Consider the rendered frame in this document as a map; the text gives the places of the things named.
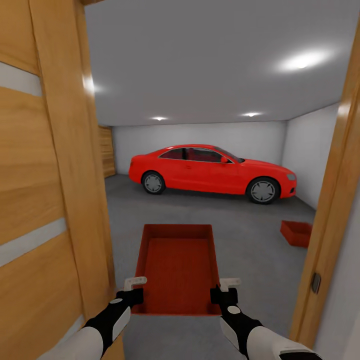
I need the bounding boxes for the storage box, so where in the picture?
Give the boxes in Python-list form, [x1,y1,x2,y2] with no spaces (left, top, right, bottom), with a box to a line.
[280,220,313,248]
[130,224,222,317]

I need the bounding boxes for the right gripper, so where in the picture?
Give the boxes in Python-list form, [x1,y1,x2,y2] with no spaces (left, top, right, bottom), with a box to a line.
[210,286,238,306]

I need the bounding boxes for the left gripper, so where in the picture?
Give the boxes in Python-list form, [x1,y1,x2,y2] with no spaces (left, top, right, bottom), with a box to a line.
[116,288,144,306]

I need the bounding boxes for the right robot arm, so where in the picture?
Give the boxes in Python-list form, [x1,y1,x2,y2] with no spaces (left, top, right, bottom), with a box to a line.
[210,278,324,360]

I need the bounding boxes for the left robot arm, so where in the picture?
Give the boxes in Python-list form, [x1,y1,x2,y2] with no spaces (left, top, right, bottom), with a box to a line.
[35,276,147,360]

